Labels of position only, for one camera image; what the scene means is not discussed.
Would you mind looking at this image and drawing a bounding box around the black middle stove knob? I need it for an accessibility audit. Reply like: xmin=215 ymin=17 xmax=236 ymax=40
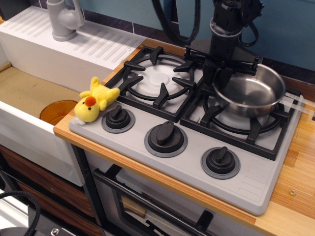
xmin=144 ymin=121 xmax=188 ymax=158

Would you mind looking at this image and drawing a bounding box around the toy oven door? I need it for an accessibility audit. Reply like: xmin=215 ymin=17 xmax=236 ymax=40
xmin=92 ymin=164 xmax=253 ymax=236

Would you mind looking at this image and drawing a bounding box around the grey toy stove top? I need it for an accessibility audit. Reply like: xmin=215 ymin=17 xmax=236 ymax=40
xmin=69 ymin=47 xmax=304 ymax=215

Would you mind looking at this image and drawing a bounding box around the yellow stuffed duck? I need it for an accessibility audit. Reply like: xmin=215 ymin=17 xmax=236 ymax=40
xmin=74 ymin=77 xmax=120 ymax=125

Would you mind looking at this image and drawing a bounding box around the black left burner grate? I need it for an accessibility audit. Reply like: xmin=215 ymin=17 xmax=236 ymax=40
xmin=106 ymin=47 xmax=204 ymax=122

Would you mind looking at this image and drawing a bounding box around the white toy sink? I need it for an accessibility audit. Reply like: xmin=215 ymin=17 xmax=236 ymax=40
xmin=0 ymin=6 xmax=144 ymax=186

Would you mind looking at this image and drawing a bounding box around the black burner grate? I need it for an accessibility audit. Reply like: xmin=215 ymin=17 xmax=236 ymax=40
xmin=180 ymin=85 xmax=297 ymax=161
xmin=106 ymin=47 xmax=204 ymax=122

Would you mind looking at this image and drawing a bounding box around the wooden drawer front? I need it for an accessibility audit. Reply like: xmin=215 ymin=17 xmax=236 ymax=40
xmin=0 ymin=146 xmax=104 ymax=236

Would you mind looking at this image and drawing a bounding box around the black left stove knob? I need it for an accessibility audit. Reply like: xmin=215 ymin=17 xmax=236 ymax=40
xmin=101 ymin=105 xmax=135 ymax=134

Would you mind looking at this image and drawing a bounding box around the black right burner grate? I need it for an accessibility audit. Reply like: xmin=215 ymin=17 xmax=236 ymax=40
xmin=180 ymin=85 xmax=297 ymax=161

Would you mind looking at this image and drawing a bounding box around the orange plastic bowl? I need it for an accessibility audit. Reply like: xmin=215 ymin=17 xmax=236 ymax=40
xmin=39 ymin=100 xmax=77 ymax=125

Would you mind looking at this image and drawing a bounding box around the grey toy faucet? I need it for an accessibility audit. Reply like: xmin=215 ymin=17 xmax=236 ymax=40
xmin=46 ymin=0 xmax=85 ymax=42

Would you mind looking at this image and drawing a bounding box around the stainless steel pan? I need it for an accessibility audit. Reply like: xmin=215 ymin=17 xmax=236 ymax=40
xmin=213 ymin=64 xmax=315 ymax=118

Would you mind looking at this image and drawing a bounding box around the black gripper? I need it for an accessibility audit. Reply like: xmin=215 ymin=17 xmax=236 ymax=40
xmin=185 ymin=36 xmax=261 ymax=90

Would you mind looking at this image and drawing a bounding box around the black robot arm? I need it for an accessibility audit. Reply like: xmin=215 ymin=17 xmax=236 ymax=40
xmin=185 ymin=0 xmax=264 ymax=88

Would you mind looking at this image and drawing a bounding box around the black right stove knob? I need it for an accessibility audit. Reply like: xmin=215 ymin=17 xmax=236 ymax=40
xmin=201 ymin=147 xmax=241 ymax=180

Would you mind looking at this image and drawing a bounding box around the black braided cable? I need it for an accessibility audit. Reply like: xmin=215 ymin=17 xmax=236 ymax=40
xmin=0 ymin=190 xmax=41 ymax=236

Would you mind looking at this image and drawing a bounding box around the black stove knob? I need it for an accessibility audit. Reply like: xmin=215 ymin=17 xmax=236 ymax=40
xmin=201 ymin=147 xmax=241 ymax=180
xmin=144 ymin=121 xmax=188 ymax=158
xmin=101 ymin=105 xmax=135 ymax=134

